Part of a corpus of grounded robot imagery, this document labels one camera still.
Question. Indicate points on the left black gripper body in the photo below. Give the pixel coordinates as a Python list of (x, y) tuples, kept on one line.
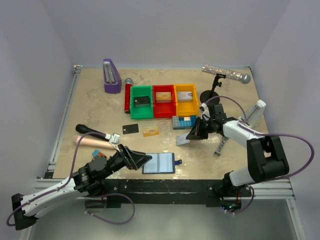
[(121, 160)]

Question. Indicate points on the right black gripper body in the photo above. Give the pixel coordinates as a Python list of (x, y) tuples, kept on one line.
[(203, 127)]

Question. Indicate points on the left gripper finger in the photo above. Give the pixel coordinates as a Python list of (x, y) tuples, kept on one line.
[(132, 154), (137, 163)]

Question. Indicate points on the silver VIP card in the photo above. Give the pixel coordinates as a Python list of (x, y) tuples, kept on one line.
[(182, 140)]

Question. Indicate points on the navy blue card holder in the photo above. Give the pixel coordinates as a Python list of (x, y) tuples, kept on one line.
[(161, 163)]

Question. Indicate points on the black VIP card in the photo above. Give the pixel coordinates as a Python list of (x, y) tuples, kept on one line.
[(130, 129)]

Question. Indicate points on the gold card from holder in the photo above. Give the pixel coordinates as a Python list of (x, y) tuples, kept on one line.
[(150, 131)]

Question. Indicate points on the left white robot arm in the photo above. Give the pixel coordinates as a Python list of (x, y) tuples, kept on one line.
[(27, 209)]

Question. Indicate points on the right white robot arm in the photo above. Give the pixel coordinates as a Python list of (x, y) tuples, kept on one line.
[(266, 158)]

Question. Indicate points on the silver credit card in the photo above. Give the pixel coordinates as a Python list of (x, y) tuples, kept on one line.
[(184, 96)]

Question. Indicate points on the gold credit card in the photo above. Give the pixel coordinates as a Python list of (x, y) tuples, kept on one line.
[(163, 97)]

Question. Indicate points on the black credit card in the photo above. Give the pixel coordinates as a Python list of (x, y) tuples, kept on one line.
[(142, 101)]

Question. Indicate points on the blue grey lego block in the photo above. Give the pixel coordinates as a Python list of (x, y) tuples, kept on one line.
[(181, 123)]

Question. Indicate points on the yellow plastic bin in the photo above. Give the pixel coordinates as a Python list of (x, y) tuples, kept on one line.
[(187, 103)]

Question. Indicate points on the pink microphone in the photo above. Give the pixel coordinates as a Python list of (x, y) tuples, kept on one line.
[(96, 143)]

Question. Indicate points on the small grey block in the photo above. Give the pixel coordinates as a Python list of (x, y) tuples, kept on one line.
[(219, 149)]

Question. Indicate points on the orange blue toy block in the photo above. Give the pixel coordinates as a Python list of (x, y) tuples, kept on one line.
[(97, 153)]

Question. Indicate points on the black microphone stand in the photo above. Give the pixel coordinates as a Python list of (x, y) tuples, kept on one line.
[(208, 94)]

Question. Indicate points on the green plastic bin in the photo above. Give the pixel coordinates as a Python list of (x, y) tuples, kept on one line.
[(145, 112)]

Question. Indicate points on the red plastic bin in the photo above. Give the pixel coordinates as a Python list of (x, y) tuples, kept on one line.
[(164, 110)]

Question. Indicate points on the black microphone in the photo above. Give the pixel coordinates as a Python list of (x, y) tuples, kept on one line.
[(83, 129)]

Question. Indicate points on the white metronome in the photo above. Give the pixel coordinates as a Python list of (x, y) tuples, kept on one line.
[(253, 114)]

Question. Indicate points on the glitter silver microphone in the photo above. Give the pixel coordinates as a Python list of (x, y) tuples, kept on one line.
[(243, 78)]

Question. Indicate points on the red microphone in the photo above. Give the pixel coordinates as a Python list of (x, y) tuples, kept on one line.
[(127, 95)]

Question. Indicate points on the purple metronome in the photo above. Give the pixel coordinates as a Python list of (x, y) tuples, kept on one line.
[(112, 79)]

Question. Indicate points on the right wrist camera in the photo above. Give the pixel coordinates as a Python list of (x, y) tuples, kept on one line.
[(205, 113)]

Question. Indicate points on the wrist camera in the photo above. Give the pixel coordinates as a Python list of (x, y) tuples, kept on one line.
[(113, 140), (205, 113)]

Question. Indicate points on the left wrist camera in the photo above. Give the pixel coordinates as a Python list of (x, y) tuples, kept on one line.
[(113, 140)]

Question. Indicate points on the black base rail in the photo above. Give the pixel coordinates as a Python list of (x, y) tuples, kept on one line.
[(206, 192)]

